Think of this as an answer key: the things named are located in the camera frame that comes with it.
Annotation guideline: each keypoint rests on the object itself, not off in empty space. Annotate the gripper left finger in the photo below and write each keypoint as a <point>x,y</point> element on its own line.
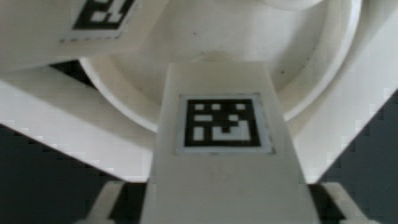
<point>118,204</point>

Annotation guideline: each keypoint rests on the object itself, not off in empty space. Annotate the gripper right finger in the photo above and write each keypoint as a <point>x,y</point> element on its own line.
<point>337,206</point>

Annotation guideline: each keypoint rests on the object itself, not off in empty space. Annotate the white stool leg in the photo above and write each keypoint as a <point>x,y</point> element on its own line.
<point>227,177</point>
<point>56,30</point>

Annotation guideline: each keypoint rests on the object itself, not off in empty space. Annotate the white L-shaped barrier wall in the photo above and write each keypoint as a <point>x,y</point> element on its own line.
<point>56,109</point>

